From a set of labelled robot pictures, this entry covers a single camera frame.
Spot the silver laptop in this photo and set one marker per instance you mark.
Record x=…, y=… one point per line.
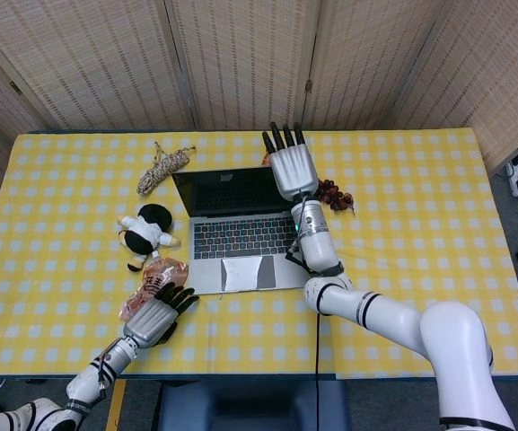
x=240, y=233

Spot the orange sausage snack packet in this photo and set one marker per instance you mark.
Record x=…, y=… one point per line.
x=155, y=278

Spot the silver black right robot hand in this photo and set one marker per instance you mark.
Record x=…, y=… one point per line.
x=294, y=168

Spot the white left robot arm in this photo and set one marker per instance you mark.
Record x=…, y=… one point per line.
x=83, y=386

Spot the dark red grape bunch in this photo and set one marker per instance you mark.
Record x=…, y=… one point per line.
x=335, y=199

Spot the yellow white checked tablecloth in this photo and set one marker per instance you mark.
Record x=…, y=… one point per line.
x=420, y=269

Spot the woven folding screen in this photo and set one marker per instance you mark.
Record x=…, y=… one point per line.
x=240, y=58

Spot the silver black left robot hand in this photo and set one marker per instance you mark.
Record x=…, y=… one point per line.
x=151, y=321

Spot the green orange snack bag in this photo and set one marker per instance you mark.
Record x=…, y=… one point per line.
x=266, y=158

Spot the black white plush cow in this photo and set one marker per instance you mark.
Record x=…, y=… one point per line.
x=144, y=229

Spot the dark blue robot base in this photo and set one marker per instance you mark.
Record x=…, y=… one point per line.
x=240, y=408

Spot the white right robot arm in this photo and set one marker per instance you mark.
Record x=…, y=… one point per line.
x=317, y=242

